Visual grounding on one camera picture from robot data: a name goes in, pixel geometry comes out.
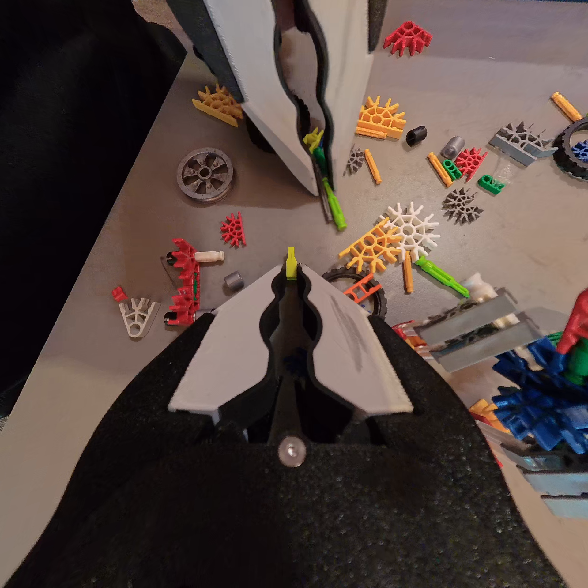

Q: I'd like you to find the person's dark clothing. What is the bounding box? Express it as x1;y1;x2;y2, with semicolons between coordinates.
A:
0;0;189;414

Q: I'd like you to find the small red snowflake connector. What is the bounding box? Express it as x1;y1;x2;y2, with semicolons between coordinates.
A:
220;211;247;249

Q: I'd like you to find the white snowflake connector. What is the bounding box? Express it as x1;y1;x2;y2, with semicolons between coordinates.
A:
378;202;441;262

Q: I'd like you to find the lime green rod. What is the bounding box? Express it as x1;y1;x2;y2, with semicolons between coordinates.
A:
415;255;470;298
314;154;348;232

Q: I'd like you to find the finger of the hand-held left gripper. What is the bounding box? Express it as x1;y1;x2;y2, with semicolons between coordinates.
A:
203;0;321;197
305;0;374;190

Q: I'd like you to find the grey connector with flat strip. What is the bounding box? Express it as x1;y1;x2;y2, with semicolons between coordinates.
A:
488;121;559;167

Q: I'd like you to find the large yellow fan connector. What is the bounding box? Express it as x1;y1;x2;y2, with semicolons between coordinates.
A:
338;218;405;275

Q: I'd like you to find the beige triangular connector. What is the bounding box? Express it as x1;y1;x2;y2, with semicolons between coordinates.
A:
119;297;161;340

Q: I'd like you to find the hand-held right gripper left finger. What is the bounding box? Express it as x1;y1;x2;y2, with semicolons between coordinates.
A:
169;266;283;423

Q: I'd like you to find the yellow half-circle connector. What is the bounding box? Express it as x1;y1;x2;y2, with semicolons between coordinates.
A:
355;96;407;138

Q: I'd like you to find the red connector rack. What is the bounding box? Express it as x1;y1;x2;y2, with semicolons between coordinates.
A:
164;238;201;327

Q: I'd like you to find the red fan connector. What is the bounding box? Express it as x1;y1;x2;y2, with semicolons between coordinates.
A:
383;20;434;58

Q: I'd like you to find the black rubber tyre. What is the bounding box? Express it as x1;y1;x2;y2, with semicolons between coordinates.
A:
245;94;313;155
322;266;389;320
551;117;588;181

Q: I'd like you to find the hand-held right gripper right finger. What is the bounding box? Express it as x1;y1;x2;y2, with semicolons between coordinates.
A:
299;266;413;421

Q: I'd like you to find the orange connector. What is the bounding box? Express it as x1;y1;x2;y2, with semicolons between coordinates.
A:
342;273;383;304

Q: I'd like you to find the grey spoked wheel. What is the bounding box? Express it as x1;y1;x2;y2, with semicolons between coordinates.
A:
176;147;234;205

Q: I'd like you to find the multicoloured construction toy model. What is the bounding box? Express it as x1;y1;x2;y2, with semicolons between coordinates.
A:
390;271;588;455

